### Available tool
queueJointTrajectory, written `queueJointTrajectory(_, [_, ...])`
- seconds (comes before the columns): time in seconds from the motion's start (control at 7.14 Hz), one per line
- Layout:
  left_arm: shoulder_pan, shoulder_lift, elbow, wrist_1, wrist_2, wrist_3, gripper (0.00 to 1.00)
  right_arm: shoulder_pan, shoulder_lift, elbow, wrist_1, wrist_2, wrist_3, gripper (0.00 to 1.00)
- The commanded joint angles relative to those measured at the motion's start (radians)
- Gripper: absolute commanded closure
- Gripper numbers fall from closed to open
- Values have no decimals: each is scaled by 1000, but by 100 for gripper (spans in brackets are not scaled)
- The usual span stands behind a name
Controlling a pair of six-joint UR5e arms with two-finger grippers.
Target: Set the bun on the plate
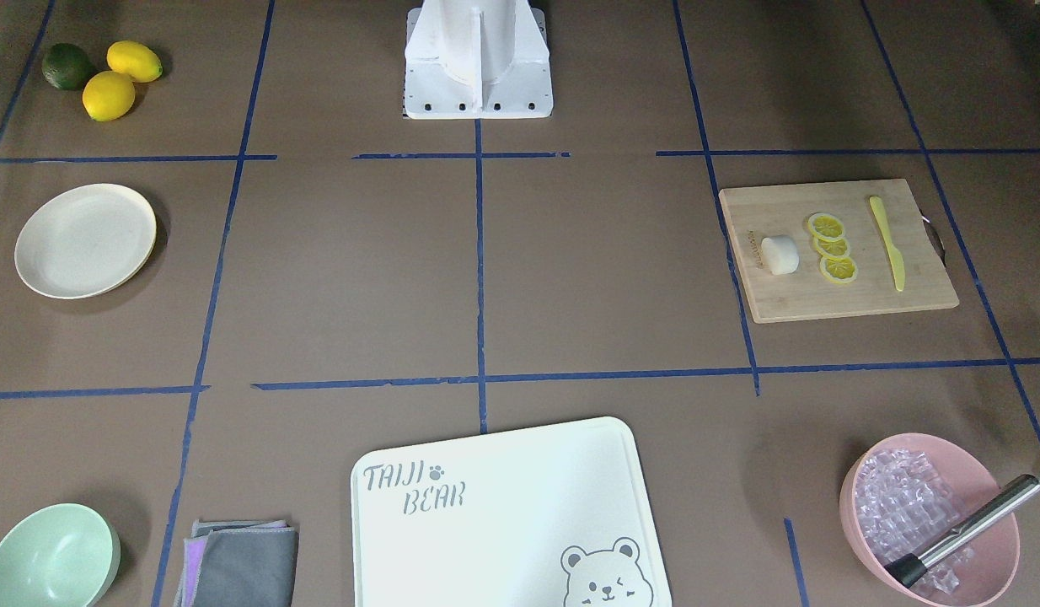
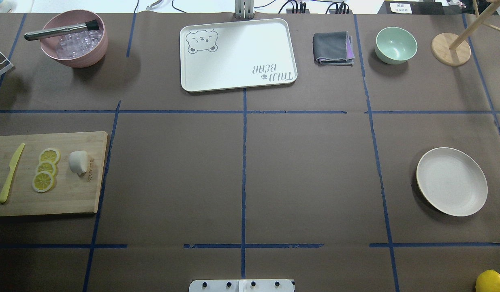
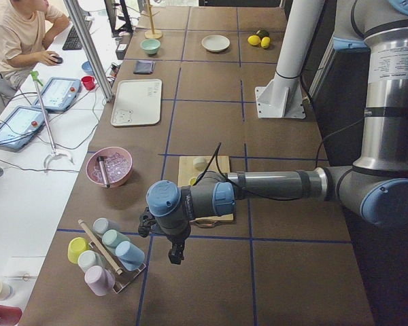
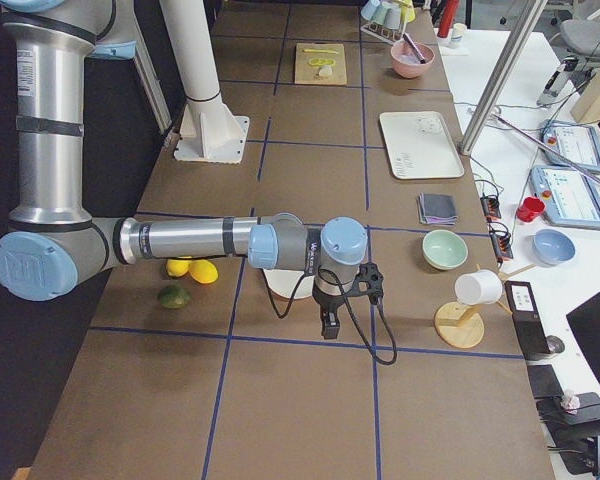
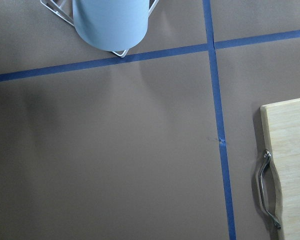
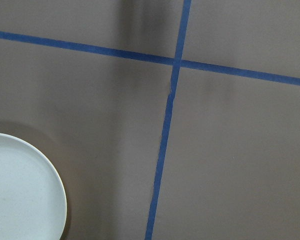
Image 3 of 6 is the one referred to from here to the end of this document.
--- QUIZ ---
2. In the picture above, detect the wooden mug tree stand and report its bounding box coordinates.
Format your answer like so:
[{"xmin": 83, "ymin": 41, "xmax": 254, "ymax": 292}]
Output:
[{"xmin": 141, "ymin": 0, "xmax": 163, "ymax": 39}]

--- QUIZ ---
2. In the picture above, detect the black computer mouse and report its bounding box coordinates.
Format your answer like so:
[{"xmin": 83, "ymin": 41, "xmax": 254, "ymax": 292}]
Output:
[{"xmin": 51, "ymin": 55, "xmax": 63, "ymax": 64}]

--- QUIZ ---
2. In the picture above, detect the wire cup rack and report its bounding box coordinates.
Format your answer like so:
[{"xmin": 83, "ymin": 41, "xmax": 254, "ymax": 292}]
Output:
[{"xmin": 89, "ymin": 240, "xmax": 146, "ymax": 293}]

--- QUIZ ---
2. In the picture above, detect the cream round plate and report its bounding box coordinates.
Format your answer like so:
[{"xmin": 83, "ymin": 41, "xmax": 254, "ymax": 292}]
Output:
[{"xmin": 201, "ymin": 35, "xmax": 231, "ymax": 53}]

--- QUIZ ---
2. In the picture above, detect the dark green lime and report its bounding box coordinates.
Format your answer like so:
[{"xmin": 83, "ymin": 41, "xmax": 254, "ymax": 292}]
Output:
[{"xmin": 256, "ymin": 29, "xmax": 269, "ymax": 39}]

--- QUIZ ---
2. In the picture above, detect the yellow lemon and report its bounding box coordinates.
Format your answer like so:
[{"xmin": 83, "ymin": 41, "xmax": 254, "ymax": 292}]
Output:
[
  {"xmin": 248, "ymin": 35, "xmax": 261, "ymax": 46},
  {"xmin": 260, "ymin": 37, "xmax": 271, "ymax": 49}
]

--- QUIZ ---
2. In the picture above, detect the small blue bowl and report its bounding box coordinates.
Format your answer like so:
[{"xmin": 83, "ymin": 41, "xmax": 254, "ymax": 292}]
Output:
[{"xmin": 81, "ymin": 61, "xmax": 94, "ymax": 75}]

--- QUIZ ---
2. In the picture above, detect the white bear tray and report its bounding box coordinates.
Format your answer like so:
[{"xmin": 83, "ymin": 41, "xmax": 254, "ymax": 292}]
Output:
[{"xmin": 111, "ymin": 79, "xmax": 163, "ymax": 127}]

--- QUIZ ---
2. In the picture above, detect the seated person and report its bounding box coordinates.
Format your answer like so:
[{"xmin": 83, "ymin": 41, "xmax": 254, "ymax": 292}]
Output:
[{"xmin": 0, "ymin": 0, "xmax": 69, "ymax": 90}]

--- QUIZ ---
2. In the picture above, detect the wooden cutting board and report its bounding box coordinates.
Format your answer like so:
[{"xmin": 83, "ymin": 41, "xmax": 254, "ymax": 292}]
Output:
[{"xmin": 177, "ymin": 155, "xmax": 235, "ymax": 224}]

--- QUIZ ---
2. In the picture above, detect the near teach pendant tablet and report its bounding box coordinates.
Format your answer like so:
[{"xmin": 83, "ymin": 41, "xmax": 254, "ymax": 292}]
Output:
[{"xmin": 0, "ymin": 106, "xmax": 45, "ymax": 151}]

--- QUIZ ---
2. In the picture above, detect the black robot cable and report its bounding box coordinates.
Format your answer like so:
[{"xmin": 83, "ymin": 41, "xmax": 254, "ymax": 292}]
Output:
[{"xmin": 191, "ymin": 111, "xmax": 367, "ymax": 202}]

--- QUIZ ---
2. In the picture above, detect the aluminium frame post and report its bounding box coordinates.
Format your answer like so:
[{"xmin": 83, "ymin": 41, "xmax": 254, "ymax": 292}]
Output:
[{"xmin": 63, "ymin": 0, "xmax": 114, "ymax": 103}]

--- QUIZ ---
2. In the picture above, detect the yellow cup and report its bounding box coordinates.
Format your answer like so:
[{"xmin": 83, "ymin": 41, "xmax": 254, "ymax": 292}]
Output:
[{"xmin": 67, "ymin": 237, "xmax": 89, "ymax": 264}]

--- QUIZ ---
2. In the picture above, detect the mint green bowl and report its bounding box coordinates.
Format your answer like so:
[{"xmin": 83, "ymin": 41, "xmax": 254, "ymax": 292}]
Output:
[{"xmin": 140, "ymin": 39, "xmax": 161, "ymax": 55}]

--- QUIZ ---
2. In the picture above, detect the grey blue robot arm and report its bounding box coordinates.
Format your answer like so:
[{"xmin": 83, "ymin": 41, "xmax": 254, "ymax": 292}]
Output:
[{"xmin": 138, "ymin": 1, "xmax": 408, "ymax": 264}]

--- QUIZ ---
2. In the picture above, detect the grey blue cup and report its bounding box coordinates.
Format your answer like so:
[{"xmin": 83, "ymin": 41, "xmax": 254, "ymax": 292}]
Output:
[{"xmin": 92, "ymin": 217, "xmax": 121, "ymax": 236}]

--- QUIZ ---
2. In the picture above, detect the light blue cup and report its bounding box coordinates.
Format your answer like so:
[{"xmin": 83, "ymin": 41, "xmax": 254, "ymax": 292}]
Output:
[{"xmin": 115, "ymin": 241, "xmax": 145, "ymax": 271}]

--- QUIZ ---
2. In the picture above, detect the red cup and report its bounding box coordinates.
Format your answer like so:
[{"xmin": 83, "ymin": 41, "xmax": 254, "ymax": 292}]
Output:
[{"xmin": 81, "ymin": 75, "xmax": 95, "ymax": 91}]

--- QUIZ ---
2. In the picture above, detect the lilac cup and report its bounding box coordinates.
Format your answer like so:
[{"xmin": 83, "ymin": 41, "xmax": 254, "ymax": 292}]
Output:
[{"xmin": 84, "ymin": 266, "xmax": 115, "ymax": 296}]

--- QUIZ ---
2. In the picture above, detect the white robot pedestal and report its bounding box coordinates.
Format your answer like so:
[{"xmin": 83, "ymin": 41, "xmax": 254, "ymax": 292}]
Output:
[{"xmin": 255, "ymin": 0, "xmax": 325, "ymax": 119}]

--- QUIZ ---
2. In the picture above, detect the teach pendant tablet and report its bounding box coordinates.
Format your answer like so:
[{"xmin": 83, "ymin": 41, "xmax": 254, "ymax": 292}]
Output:
[
  {"xmin": 41, "ymin": 77, "xmax": 81, "ymax": 113},
  {"xmin": 0, "ymin": 106, "xmax": 45, "ymax": 151}
]

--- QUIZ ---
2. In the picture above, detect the reacher grabber tool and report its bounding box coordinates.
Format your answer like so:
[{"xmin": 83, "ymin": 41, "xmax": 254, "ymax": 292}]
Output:
[{"xmin": 30, "ymin": 71, "xmax": 73, "ymax": 170}]

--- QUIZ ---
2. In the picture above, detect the metal scoop with black tip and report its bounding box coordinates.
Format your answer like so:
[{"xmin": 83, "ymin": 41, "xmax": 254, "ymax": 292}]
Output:
[{"xmin": 97, "ymin": 156, "xmax": 110, "ymax": 188}]

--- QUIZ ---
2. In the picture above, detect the far teach pendant tablet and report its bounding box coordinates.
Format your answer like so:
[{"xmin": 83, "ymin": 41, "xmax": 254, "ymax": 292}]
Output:
[{"xmin": 41, "ymin": 77, "xmax": 81, "ymax": 113}]

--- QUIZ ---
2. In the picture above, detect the grey folded cloth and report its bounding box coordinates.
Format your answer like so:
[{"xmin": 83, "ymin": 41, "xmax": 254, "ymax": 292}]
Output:
[{"xmin": 133, "ymin": 60, "xmax": 156, "ymax": 75}]

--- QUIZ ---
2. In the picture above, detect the mint green cup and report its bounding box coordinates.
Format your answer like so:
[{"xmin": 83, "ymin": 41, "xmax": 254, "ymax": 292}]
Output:
[{"xmin": 102, "ymin": 229, "xmax": 129, "ymax": 250}]

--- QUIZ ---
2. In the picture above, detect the pink bowl with ice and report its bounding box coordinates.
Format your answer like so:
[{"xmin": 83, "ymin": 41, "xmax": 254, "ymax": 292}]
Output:
[{"xmin": 86, "ymin": 147, "xmax": 133, "ymax": 188}]

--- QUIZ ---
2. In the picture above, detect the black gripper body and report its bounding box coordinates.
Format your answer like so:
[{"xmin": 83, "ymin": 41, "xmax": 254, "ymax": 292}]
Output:
[{"xmin": 138, "ymin": 207, "xmax": 191, "ymax": 250}]

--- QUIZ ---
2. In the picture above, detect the black keyboard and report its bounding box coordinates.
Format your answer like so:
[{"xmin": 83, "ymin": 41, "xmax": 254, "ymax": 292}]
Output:
[{"xmin": 62, "ymin": 26, "xmax": 82, "ymax": 51}]

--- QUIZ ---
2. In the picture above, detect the pale grey cup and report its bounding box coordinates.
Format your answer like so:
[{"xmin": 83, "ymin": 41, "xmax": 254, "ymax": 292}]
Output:
[{"xmin": 78, "ymin": 250, "xmax": 106, "ymax": 273}]

